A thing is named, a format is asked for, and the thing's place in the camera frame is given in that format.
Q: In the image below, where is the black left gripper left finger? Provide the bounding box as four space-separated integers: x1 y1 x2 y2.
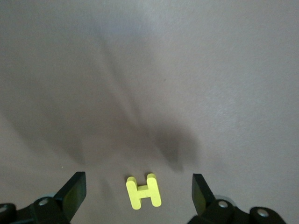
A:
17 172 87 224

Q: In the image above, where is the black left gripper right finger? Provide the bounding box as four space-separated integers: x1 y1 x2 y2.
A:
188 174 249 224

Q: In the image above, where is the yellow foam letter H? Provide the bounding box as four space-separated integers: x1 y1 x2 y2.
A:
126 173 162 210

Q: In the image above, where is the brown table cover sheet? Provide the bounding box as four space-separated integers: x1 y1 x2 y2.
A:
0 0 299 224

